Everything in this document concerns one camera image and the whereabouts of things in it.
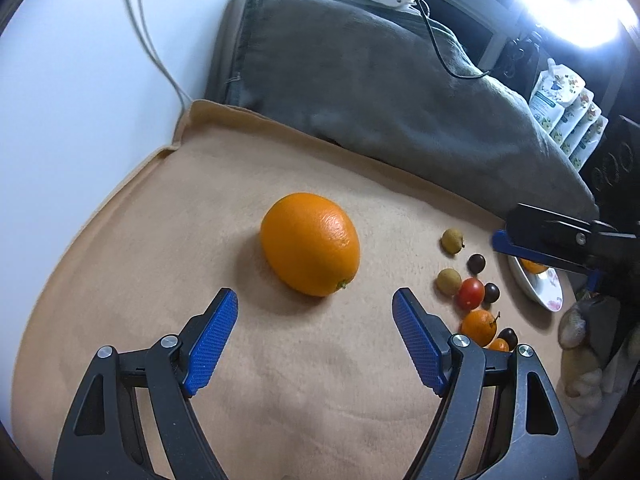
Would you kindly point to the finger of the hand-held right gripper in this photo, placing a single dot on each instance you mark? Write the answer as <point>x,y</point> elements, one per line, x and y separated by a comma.
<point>502,242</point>
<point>550,232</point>

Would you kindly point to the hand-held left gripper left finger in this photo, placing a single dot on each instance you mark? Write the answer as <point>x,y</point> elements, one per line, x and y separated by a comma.
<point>212,340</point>

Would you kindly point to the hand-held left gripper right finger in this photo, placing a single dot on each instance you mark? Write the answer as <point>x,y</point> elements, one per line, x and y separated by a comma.
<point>417,342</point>

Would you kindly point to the dark purple grape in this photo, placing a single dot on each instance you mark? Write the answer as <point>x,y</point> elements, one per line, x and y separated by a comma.
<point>476,263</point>
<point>492,293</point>
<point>509,336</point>

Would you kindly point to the mottled orange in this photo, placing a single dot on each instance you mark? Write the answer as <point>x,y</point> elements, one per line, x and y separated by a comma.
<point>534,266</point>

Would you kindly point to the brown longan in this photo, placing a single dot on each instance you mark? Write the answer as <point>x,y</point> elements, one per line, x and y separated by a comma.
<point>451,241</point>
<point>448,281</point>

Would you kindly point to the white floral plate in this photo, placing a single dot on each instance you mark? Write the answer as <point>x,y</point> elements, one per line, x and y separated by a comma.
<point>542,290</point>

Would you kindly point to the red cherry tomato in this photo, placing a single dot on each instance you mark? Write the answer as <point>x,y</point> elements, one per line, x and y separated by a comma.
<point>470,294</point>

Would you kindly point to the small mandarin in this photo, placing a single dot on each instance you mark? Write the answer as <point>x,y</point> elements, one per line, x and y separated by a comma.
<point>477,327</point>

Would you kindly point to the tiny orange kumquat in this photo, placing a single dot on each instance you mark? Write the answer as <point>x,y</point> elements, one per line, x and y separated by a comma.
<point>499,345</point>

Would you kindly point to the large smooth orange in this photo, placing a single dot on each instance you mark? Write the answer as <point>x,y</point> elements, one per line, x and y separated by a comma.
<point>310,245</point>

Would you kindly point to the white green refill pouch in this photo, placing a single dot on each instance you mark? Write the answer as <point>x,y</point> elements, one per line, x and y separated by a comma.
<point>590,152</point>
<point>577,117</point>
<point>585,135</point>
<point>552,90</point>

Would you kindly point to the black speaker box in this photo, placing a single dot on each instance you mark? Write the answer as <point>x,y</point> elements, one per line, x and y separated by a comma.
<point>617,160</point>

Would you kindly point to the tan fleece blanket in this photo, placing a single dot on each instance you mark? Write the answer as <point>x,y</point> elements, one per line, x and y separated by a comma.
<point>175,240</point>

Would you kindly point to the beige fluffy cloth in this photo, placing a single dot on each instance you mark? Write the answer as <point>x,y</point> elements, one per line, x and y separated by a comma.
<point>582,380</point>

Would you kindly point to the grey fleece blanket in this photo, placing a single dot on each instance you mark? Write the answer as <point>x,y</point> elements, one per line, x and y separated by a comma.
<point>375,85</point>

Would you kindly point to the bright lamp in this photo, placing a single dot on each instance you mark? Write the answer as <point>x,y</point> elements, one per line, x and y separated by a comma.
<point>570,0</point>

